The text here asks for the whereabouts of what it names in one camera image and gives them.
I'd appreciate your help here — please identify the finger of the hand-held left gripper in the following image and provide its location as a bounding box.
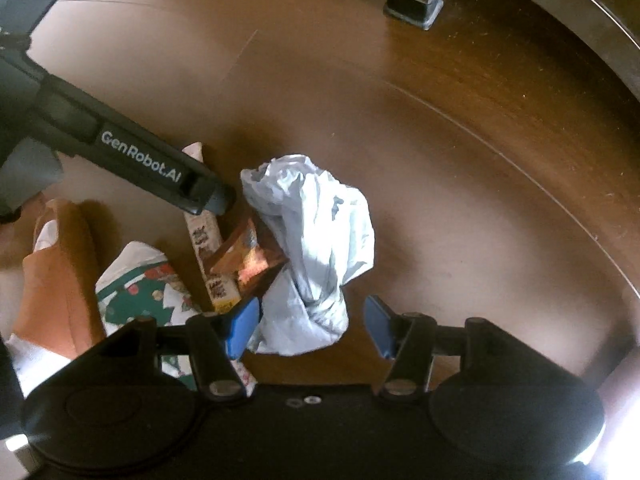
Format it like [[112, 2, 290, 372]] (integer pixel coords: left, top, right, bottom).
[[201, 182, 237, 216]]

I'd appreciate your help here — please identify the dark bed frame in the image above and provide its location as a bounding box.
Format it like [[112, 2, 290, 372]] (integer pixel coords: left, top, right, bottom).
[[457, 0, 640, 91]]

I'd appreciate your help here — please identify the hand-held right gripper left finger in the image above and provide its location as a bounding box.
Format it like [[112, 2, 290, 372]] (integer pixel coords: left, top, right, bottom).
[[107, 297, 263, 402]]

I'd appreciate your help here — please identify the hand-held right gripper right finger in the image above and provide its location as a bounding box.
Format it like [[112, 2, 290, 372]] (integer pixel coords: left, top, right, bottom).
[[364, 295, 506, 397]]

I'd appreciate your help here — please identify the long snack bar wrapper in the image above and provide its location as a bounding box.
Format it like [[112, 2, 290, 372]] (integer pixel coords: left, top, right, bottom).
[[181, 142, 241, 313]]

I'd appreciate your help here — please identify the green white printed packet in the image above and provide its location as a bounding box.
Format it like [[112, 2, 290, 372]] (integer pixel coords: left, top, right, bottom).
[[95, 241, 258, 393]]

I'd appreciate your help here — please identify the orange-brown snack wrapper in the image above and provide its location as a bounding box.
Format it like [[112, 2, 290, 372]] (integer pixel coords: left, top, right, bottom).
[[209, 219, 291, 301]]

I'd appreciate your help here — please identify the brown slipper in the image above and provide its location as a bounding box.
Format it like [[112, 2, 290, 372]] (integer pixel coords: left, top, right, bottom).
[[10, 199, 108, 361]]

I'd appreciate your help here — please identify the light blue plastic bag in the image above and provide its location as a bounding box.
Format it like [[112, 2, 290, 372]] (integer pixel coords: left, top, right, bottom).
[[240, 154, 376, 357]]

